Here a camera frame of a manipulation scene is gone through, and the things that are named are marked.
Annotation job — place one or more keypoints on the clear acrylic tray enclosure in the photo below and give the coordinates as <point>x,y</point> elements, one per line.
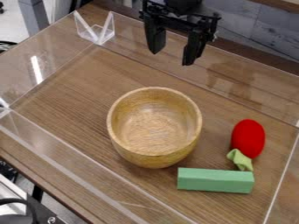
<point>102,120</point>

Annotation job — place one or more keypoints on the green foam block stick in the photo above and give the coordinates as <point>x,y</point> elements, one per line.
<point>215,180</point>

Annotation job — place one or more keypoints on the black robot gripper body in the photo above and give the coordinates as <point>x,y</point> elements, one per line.
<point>178,14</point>

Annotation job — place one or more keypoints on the grey metal post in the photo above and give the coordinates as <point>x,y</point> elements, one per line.
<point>33,15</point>

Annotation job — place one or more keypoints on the red plush strawberry toy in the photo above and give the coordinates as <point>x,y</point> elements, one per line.
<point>247,144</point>

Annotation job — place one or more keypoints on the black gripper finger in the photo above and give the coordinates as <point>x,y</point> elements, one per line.
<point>194,48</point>
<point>155,34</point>

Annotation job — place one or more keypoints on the black table clamp bracket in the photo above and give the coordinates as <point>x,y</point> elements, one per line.
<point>45,216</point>

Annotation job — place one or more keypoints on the light brown wooden bowl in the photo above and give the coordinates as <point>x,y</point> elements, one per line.
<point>154,125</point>

